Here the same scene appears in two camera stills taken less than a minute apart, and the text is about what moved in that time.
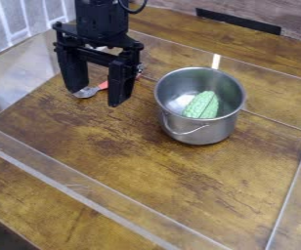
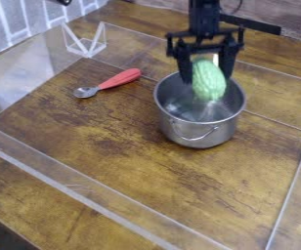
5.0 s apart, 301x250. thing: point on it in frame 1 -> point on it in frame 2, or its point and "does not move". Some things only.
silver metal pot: [179, 84] does not move
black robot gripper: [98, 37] -> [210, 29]
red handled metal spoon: [88, 92] does not move
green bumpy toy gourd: [202, 105] -> [208, 77]
